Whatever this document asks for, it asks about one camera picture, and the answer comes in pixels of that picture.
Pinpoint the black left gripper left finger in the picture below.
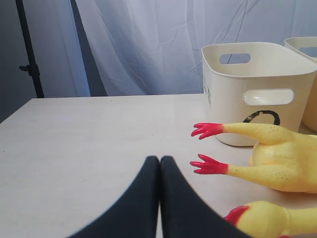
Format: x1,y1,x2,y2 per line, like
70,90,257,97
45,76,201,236
71,156,159,238

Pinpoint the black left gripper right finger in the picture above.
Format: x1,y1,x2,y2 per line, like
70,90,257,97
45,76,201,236
160,156,248,238

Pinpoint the whole yellow rubber chicken front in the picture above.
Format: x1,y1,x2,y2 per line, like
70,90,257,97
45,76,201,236
224,201,317,238

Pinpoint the whole yellow rubber chicken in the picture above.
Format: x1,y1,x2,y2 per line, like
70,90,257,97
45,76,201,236
190,122,317,193
224,201,317,238

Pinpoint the whole yellow rubber chicken rear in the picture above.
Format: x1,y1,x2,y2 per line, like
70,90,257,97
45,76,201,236
190,122,317,193

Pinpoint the cream bin marked O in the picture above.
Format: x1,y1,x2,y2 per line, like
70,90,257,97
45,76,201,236
202,42,317,131

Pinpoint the black light stand pole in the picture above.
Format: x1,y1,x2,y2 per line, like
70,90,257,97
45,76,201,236
15,0,45,98

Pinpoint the cream bin marked X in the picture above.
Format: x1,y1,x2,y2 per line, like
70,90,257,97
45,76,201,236
284,36,317,131

